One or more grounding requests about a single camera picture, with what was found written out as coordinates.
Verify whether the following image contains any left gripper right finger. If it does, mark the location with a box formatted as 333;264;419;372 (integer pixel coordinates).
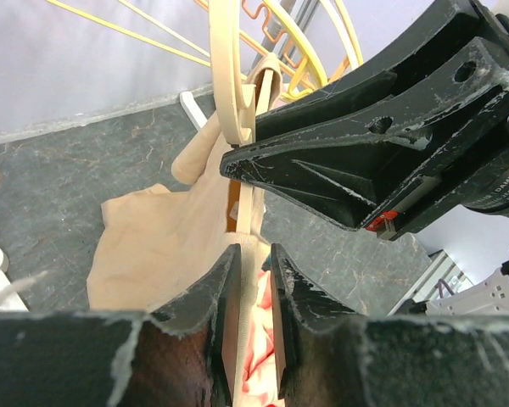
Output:
271;244;509;406

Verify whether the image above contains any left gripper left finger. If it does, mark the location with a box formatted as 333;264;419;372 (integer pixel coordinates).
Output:
0;244;242;406

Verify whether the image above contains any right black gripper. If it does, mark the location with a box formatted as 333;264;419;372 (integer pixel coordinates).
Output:
221;1;509;240

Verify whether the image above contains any pink t shirt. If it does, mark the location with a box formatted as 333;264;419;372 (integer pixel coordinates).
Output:
239;265;285;406

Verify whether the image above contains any beige t shirt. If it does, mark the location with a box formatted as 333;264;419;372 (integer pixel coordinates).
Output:
87;54;282;313

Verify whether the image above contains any yellow hanger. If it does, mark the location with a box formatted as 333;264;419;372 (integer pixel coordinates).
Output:
51;1;328;99

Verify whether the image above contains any beige plastic hanger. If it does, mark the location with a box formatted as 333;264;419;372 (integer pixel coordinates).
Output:
208;0;255;146

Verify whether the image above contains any white hanger of grey shirt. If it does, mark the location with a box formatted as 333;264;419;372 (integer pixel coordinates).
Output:
241;0;363;91

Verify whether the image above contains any orange hanger of blue shirt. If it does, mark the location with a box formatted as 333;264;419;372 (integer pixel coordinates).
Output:
197;1;364;106

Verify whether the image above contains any beige hanger of beige shirt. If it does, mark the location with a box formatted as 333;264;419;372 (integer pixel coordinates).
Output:
232;84;257;406

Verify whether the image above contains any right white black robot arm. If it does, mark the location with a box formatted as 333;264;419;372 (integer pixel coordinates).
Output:
220;1;509;241

